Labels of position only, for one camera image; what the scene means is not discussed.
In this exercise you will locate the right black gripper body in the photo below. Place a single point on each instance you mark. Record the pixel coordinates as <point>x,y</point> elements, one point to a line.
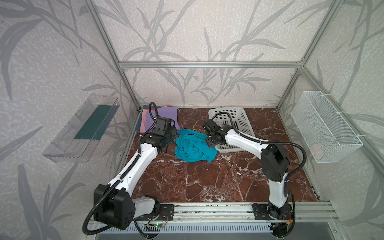
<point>210,140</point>

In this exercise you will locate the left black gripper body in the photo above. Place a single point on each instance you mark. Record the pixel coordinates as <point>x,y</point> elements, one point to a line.
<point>173,134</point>

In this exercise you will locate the teal printed t-shirt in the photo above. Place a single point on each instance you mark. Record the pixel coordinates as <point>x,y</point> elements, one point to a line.
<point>191,147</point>

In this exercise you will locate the white plastic laundry basket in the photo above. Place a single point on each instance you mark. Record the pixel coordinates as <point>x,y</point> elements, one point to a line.
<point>240,120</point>

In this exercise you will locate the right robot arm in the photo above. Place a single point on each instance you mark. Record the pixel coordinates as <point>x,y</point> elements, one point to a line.
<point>274,160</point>

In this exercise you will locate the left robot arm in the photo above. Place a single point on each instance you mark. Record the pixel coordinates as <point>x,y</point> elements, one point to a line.
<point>114,206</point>

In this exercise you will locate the folded purple t-shirt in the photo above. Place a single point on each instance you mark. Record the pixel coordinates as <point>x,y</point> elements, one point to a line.
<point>170,112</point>

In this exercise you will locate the folded pink t-shirt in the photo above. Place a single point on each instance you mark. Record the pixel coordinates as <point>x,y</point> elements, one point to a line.
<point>144,121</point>

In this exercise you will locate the folded dark blue t-shirt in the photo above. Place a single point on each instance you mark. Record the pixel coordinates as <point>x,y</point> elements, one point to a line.
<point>149,120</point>

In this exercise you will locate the green circuit board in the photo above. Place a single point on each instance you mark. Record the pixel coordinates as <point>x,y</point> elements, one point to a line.
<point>152,225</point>

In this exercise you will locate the aluminium frame crossbar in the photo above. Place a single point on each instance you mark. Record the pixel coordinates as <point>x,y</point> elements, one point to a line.
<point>189,64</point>

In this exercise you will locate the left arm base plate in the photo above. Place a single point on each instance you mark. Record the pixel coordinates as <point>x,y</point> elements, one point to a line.
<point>163,212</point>

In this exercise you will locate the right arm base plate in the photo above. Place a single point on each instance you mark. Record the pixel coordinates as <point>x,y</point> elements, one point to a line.
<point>261,210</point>

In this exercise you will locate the clear plastic wall bin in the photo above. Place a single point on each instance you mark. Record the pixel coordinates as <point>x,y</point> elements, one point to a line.
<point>78,139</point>

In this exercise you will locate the white wire wall basket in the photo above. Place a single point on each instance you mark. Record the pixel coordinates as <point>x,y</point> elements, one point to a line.
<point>326,132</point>

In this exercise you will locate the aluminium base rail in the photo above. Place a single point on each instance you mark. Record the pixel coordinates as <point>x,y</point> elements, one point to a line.
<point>243,213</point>

